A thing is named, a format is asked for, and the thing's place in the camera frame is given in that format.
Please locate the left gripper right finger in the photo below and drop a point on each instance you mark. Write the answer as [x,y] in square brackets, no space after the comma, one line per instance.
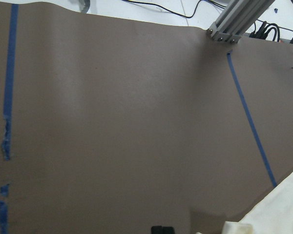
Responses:
[167,230]

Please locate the aluminium frame post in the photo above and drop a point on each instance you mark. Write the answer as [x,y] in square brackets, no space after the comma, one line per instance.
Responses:
[236,19]

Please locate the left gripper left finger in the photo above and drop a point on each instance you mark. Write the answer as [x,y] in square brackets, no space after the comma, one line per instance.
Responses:
[156,230]

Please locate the cream long-sleeve printed shirt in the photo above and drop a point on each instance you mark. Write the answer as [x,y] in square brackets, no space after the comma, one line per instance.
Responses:
[272,215]

